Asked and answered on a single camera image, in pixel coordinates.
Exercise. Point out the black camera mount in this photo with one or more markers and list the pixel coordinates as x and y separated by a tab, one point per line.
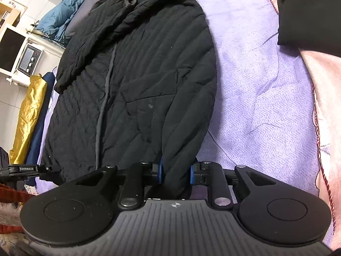
12	174

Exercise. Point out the black folded garment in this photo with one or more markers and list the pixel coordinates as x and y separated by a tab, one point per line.
310	25

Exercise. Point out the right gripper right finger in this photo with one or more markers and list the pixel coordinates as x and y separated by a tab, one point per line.
217	180

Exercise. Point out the black quilted jacket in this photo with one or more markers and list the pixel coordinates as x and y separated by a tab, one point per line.
136	83

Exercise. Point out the light blue down jacket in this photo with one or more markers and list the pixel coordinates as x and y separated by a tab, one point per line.
54	23

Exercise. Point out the gold satin fabric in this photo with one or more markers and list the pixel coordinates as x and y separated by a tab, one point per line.
28	117

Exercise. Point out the grey purple mattress pad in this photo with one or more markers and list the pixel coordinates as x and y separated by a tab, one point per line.
78	18

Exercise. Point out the lavender bed sheet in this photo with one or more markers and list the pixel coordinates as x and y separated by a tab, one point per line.
263	107

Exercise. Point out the pink blanket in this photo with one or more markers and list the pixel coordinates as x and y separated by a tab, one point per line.
324	70

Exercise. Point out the white cabinet appliance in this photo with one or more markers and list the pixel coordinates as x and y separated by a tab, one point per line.
14	40

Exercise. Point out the grey control panel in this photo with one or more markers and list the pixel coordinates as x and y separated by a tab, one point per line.
29	60

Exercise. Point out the navy blue fabric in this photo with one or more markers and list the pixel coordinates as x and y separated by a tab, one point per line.
36	141

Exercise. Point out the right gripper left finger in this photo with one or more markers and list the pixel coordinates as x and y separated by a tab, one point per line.
133	182

